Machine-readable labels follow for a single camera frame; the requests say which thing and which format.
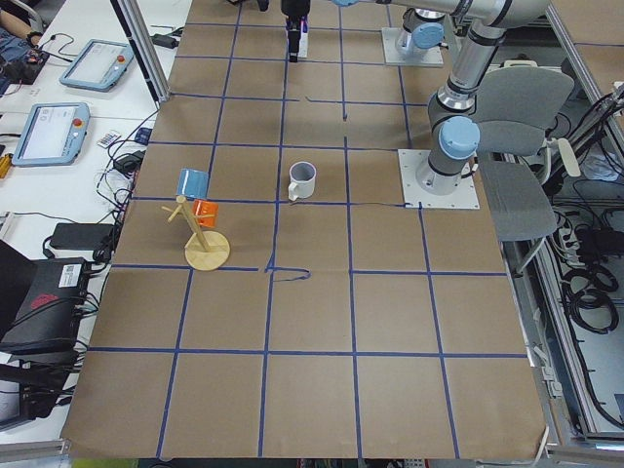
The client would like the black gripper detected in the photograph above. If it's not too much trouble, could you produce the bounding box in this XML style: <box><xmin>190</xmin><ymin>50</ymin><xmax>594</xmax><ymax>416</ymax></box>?
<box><xmin>281</xmin><ymin>0</ymin><xmax>310</xmax><ymax>62</ymax></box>

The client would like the white HOME mug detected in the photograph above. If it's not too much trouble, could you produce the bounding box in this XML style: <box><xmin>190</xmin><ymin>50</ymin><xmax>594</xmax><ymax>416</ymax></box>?
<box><xmin>288</xmin><ymin>161</ymin><xmax>317</xmax><ymax>202</ymax></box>

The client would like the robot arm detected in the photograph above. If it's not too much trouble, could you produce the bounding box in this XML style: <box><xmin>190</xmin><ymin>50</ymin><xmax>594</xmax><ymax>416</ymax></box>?
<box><xmin>280</xmin><ymin>1</ymin><xmax>445</xmax><ymax>63</ymax></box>
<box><xmin>399</xmin><ymin>0</ymin><xmax>549</xmax><ymax>195</ymax></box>

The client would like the blue white milk carton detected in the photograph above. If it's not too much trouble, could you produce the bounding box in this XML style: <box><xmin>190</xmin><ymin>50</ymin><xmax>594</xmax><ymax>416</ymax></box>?
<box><xmin>297</xmin><ymin>19</ymin><xmax>308</xmax><ymax>59</ymax></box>

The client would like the blue mug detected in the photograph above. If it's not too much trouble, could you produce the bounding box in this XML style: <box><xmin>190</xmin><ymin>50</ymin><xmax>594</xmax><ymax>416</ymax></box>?
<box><xmin>176</xmin><ymin>168</ymin><xmax>209</xmax><ymax>199</ymax></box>

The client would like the far teach pendant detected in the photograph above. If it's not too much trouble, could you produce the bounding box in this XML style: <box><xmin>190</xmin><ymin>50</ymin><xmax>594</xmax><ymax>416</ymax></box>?
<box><xmin>59</xmin><ymin>39</ymin><xmax>135</xmax><ymax>92</ymax></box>

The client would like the teach pendant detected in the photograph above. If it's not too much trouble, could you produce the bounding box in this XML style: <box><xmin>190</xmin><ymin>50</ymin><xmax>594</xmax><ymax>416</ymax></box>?
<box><xmin>59</xmin><ymin>39</ymin><xmax>135</xmax><ymax>92</ymax></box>
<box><xmin>12</xmin><ymin>102</ymin><xmax>91</xmax><ymax>167</ymax></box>

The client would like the orange mug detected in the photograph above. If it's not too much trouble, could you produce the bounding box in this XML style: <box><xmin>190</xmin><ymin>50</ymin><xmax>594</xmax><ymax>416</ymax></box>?
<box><xmin>192</xmin><ymin>199</ymin><xmax>218</xmax><ymax>228</ymax></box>

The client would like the small remote control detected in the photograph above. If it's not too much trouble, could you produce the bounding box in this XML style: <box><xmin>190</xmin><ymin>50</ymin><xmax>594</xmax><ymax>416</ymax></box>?
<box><xmin>97</xmin><ymin>130</ymin><xmax>122</xmax><ymax>149</ymax></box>

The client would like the grey office chair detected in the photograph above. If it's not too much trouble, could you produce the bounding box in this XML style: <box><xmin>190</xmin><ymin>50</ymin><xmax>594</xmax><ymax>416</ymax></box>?
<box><xmin>471</xmin><ymin>65</ymin><xmax>580</xmax><ymax>277</ymax></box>

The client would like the wooden mug tree stand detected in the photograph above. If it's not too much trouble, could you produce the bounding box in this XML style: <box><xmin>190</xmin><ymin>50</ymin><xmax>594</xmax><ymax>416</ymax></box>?
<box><xmin>163</xmin><ymin>195</ymin><xmax>230</xmax><ymax>271</ymax></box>

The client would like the near teach pendant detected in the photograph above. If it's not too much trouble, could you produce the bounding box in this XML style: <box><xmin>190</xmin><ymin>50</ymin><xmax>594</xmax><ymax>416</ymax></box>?
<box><xmin>12</xmin><ymin>102</ymin><xmax>91</xmax><ymax>167</ymax></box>

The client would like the black power adapter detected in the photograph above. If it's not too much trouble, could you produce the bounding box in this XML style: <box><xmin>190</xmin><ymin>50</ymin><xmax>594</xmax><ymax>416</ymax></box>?
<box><xmin>50</xmin><ymin>223</ymin><xmax>113</xmax><ymax>251</ymax></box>

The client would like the black computer box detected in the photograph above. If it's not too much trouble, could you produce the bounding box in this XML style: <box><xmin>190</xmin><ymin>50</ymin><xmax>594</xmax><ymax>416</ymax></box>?
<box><xmin>1</xmin><ymin>257</ymin><xmax>107</xmax><ymax>356</ymax></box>

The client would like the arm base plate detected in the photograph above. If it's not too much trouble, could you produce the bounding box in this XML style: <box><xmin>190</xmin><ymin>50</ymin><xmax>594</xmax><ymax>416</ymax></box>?
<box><xmin>381</xmin><ymin>27</ymin><xmax>444</xmax><ymax>68</ymax></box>
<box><xmin>398</xmin><ymin>149</ymin><xmax>480</xmax><ymax>210</ymax></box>

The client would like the aluminium frame post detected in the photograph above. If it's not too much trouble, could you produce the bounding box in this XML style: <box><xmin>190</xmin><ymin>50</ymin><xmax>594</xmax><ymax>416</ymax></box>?
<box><xmin>110</xmin><ymin>0</ymin><xmax>170</xmax><ymax>103</ymax></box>

